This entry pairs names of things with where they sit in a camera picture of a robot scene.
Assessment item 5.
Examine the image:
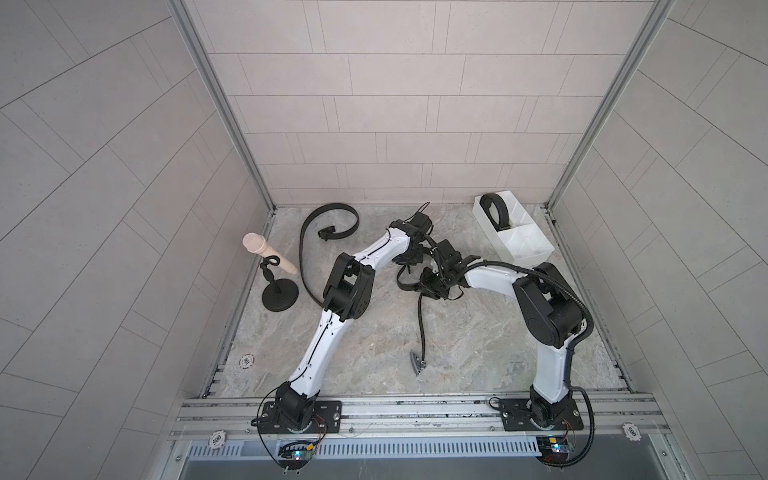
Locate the floor white round sticker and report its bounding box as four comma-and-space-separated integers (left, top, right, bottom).
238, 354, 255, 370

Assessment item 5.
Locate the left white round sticker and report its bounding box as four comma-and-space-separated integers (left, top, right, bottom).
208, 430, 227, 451

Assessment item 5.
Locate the right white round sticker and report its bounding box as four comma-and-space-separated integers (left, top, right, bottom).
622, 422, 642, 442

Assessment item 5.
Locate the white compartment storage box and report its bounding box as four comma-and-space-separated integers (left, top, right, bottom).
473, 191, 554, 268

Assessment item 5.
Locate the long black belt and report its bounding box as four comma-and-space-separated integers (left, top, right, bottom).
479, 193, 511, 232

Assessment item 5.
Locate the aluminium front rail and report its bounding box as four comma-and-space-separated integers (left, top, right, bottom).
169, 391, 670, 440

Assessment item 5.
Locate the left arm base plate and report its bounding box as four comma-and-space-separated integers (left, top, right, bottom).
251, 400, 343, 434

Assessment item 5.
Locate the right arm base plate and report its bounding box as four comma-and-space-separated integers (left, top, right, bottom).
496, 394, 585, 432

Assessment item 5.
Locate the black belt with silver buckle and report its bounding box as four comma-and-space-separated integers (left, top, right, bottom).
396, 265, 430, 376

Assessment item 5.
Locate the left green circuit board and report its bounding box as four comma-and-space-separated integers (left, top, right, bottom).
278, 440, 317, 471

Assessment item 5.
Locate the right green circuit board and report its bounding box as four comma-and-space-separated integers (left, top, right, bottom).
536, 436, 572, 465

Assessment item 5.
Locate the black stand with beige roll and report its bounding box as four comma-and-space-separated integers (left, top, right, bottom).
242, 232, 300, 313

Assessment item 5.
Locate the green circuit board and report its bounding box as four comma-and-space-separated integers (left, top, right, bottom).
536, 436, 572, 465
278, 440, 317, 471

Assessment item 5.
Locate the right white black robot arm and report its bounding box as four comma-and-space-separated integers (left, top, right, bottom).
417, 241, 594, 430

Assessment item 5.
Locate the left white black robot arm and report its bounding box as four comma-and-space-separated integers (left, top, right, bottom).
275, 209, 432, 431

